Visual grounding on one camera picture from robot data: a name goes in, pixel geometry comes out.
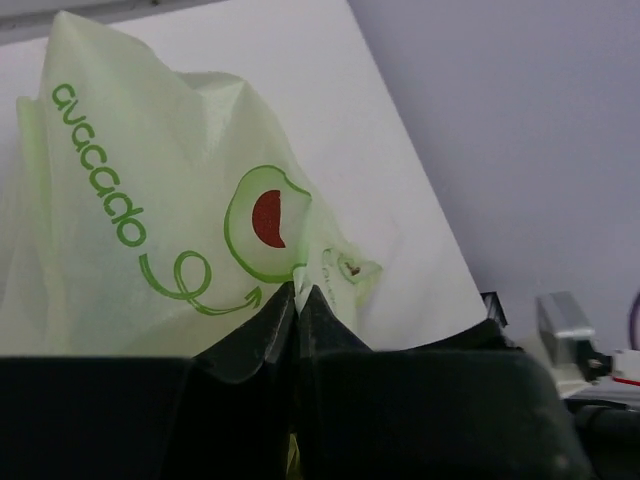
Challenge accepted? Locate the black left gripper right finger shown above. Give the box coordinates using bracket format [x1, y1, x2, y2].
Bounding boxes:
[297, 288, 591, 479]

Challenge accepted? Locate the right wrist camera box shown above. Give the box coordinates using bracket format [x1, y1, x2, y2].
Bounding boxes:
[536, 292, 639, 398]

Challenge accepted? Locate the light green plastic bag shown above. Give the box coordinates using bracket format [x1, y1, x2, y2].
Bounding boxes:
[1, 12, 381, 356]

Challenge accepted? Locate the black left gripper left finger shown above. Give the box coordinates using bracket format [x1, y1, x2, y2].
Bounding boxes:
[1, 283, 295, 479]

